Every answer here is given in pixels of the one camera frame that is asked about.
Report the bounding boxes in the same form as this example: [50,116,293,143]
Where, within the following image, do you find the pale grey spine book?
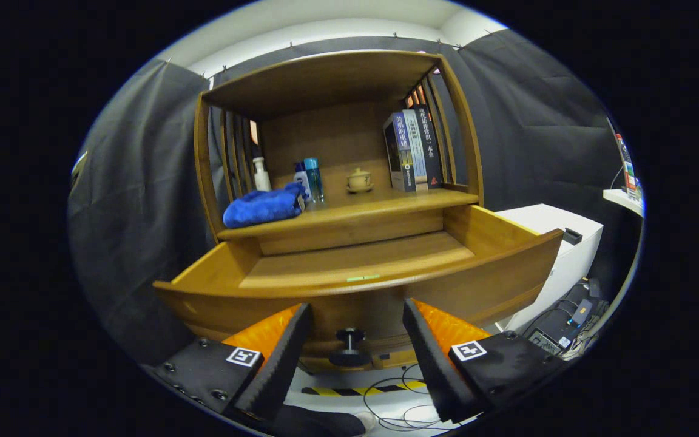
[402,109,429,190]

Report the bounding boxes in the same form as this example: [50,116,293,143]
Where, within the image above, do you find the wooden cabinet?
[194,50,485,372]

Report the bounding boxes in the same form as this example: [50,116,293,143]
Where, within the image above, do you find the blue towel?
[223,183,308,229]

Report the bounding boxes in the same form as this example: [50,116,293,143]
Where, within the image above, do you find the black electronics box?
[528,325,573,356]

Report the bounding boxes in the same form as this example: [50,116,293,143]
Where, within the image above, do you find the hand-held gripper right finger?
[402,297,570,424]

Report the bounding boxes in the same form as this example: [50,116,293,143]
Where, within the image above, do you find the thin floor cables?
[362,363,447,433]

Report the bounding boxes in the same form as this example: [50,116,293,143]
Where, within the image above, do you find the black backdrop cloth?
[69,29,641,365]

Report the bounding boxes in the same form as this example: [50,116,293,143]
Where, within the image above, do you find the white blue-capped lotion bottle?
[294,162,312,201]

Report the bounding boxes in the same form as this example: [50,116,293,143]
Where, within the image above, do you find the blue spine book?
[383,112,417,192]

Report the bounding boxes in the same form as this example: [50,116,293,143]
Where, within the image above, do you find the white pump bottle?
[252,157,272,192]

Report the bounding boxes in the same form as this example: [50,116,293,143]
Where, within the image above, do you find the white box unit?
[495,203,604,331]

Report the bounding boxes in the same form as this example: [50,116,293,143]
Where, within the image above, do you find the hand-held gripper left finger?
[154,303,314,424]

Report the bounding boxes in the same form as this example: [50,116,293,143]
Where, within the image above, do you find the wooden drawer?
[153,205,564,371]

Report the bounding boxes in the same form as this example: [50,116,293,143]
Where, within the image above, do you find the white shelf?
[603,188,646,217]

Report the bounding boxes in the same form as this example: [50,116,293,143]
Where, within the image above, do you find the beige lidded teacup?
[347,168,374,194]

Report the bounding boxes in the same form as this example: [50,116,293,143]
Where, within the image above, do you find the yellow black hazard tape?
[301,380,428,396]

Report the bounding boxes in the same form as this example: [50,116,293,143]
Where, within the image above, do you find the clear blue bottle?
[303,158,325,203]

